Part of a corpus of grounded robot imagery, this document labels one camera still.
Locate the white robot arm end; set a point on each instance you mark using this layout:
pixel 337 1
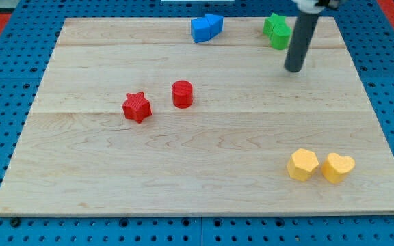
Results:
pixel 317 6

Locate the red circle block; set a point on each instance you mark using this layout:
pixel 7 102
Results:
pixel 182 94

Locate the green circle block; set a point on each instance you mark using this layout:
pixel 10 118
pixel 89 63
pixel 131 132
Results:
pixel 279 38

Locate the wooden board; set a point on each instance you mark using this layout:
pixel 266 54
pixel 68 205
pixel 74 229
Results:
pixel 225 155

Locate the red star block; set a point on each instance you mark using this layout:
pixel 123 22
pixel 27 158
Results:
pixel 136 107

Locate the blue cube block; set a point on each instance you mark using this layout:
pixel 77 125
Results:
pixel 200 30

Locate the blue triangle block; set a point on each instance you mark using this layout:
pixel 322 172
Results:
pixel 216 24

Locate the yellow hexagon block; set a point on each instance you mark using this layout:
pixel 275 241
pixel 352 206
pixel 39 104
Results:
pixel 302 164

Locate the green star block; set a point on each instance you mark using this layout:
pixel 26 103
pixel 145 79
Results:
pixel 271 22

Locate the yellow heart block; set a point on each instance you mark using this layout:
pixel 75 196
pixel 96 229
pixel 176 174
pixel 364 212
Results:
pixel 335 168

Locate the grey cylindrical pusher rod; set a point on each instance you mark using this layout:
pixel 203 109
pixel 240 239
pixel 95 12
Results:
pixel 303 31

